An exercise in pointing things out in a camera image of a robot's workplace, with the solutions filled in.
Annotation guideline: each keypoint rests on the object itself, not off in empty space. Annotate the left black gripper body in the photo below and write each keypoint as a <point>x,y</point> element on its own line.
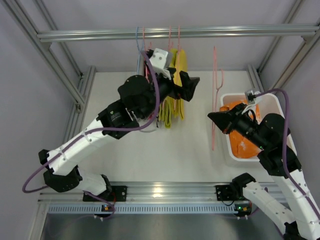
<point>181,85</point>

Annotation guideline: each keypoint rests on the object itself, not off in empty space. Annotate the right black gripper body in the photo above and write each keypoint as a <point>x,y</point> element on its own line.
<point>232,120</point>

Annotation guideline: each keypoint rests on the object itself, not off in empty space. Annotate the pink hanger of orange trousers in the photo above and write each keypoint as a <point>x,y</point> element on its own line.
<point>215,90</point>

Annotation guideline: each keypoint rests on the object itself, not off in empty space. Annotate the orange trousers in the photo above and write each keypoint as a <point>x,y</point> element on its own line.
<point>241,147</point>

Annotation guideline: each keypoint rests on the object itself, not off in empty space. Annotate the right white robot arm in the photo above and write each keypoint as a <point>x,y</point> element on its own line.
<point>299,221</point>

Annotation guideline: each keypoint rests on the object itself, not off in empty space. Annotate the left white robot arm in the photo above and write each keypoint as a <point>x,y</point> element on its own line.
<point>137,101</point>

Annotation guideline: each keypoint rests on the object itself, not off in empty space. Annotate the yellow-green trousers left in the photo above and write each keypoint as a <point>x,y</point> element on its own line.
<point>166,111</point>

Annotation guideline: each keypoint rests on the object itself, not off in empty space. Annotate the yellow trousers right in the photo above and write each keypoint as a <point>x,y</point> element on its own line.
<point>183,66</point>

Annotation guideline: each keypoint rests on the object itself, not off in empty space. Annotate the pink camouflage trousers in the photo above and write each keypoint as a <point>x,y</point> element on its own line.
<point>148,80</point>

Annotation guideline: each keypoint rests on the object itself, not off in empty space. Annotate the blue hanger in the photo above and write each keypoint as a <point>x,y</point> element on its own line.
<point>139,48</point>

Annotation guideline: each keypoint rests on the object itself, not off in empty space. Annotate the white plastic basket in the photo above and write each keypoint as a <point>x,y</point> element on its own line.
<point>269,104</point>

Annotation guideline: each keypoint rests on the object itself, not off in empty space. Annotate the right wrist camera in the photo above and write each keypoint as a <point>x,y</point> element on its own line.
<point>252,100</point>

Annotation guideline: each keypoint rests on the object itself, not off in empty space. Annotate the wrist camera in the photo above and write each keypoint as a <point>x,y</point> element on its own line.
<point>160,60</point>
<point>252,100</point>

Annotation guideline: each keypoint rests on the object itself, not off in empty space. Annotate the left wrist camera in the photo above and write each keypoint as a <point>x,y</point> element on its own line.
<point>160,60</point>

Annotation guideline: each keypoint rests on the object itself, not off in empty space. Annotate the grey trousers with drawstring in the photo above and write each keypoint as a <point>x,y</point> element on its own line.
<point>151,127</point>

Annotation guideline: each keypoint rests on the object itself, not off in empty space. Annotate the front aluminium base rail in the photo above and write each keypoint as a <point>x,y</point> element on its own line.
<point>146,193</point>

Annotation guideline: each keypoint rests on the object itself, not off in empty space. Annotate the aluminium hanging rail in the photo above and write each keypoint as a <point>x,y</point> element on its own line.
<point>273,30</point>

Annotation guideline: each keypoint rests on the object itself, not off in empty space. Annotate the slotted grey cable duct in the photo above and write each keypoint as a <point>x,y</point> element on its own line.
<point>198,208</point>

